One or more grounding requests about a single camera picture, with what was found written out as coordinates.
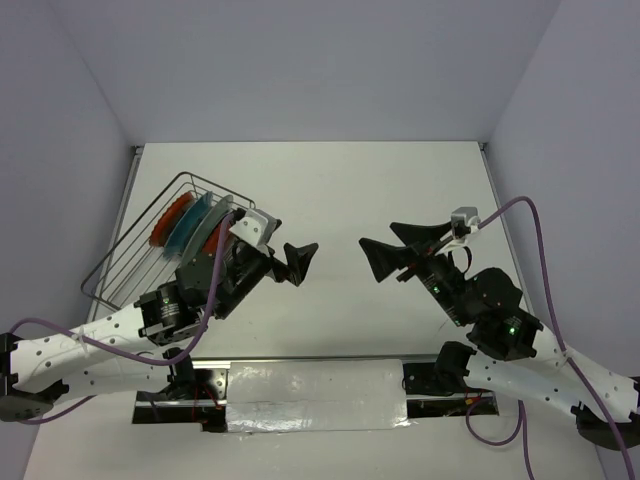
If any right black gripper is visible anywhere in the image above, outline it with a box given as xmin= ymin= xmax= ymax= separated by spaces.
xmin=355 ymin=220 xmax=469 ymax=324

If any grey-green round plate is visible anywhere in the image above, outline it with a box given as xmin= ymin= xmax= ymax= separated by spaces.
xmin=180 ymin=195 xmax=234 ymax=267

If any teal scalloped plate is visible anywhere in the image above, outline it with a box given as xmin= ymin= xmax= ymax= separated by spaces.
xmin=163 ymin=191 xmax=213 ymax=260

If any orange fluted plate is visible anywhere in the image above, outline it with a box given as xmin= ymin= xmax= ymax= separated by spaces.
xmin=149 ymin=192 xmax=195 ymax=247

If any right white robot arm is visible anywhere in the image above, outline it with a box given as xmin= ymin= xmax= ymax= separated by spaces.
xmin=359 ymin=216 xmax=639 ymax=450

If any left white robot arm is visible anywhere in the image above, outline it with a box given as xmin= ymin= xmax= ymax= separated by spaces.
xmin=1 ymin=240 xmax=318 ymax=424

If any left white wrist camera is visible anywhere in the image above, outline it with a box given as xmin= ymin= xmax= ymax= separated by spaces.
xmin=230 ymin=209 xmax=281 ymax=253

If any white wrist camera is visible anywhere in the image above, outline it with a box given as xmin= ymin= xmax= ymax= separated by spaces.
xmin=230 ymin=209 xmax=281 ymax=253
xmin=439 ymin=206 xmax=480 ymax=254

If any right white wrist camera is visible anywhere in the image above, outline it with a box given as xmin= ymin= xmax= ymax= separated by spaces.
xmin=439 ymin=206 xmax=480 ymax=254

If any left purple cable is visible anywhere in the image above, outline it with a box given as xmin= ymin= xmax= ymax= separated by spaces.
xmin=9 ymin=212 xmax=236 ymax=426

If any purple cable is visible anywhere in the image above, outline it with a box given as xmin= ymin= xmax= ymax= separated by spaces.
xmin=464 ymin=195 xmax=640 ymax=480
xmin=9 ymin=212 xmax=236 ymax=426

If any silver foil-covered base rail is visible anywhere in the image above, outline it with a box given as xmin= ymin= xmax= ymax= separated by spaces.
xmin=132 ymin=356 xmax=499 ymax=434

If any metal wire dish rack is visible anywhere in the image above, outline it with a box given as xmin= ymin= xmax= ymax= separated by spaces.
xmin=81 ymin=172 xmax=256 ymax=322

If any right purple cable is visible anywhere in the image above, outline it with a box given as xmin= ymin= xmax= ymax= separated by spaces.
xmin=464 ymin=195 xmax=640 ymax=480

